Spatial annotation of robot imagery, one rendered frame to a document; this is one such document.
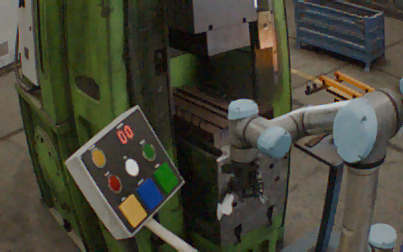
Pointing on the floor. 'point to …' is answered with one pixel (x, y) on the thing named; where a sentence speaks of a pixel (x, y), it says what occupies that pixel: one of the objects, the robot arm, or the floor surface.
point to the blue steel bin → (341, 28)
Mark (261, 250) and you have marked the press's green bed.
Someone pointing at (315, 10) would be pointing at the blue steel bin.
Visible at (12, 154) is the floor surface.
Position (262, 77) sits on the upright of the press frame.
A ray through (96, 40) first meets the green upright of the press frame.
